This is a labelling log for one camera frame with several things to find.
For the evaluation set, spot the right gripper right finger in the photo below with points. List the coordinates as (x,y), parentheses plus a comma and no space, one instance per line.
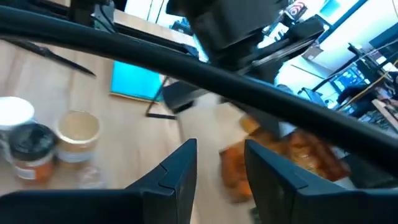
(295,205)

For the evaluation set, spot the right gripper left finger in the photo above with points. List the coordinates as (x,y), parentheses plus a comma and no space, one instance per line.
(140,205)

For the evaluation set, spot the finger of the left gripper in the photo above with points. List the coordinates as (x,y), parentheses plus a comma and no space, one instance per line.
(269,124)
(183,96)

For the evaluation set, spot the brown spice jar black lid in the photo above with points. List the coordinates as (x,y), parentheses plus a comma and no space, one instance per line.
(31,149)

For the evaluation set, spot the white lid spice jar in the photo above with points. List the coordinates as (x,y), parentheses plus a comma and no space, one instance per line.
(15,112)

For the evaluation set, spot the teal cleaning cloth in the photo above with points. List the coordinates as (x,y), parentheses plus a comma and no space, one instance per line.
(136,81)

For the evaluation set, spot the small clear glass jar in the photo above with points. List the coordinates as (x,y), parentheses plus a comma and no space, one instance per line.
(91,177)

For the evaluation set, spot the black kitchen knife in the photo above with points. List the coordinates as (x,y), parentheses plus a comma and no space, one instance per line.
(56,56)

